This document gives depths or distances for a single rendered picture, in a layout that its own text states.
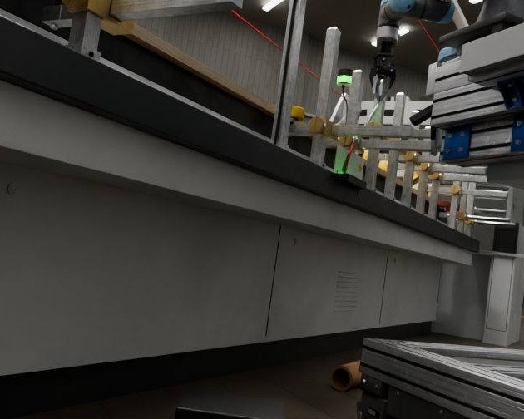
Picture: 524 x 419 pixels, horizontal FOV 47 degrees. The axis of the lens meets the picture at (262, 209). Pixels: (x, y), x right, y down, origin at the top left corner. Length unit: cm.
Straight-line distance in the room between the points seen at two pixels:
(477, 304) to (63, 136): 394
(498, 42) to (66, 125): 90
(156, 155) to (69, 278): 35
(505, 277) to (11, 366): 370
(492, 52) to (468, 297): 342
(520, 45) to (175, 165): 75
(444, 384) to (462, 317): 333
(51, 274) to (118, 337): 28
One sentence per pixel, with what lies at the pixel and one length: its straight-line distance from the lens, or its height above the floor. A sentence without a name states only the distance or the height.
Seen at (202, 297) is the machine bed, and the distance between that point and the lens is 181.
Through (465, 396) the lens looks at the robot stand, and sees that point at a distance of 136.
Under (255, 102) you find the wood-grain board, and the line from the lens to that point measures 192.
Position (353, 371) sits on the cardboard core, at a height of 7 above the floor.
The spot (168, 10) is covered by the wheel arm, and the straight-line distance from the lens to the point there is 107.
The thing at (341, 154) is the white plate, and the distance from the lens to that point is 204.
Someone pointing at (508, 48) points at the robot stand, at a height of 90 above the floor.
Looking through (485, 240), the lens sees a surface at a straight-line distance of 456.
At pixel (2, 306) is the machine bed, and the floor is 24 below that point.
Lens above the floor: 41
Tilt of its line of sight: 4 degrees up
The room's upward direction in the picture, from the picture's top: 8 degrees clockwise
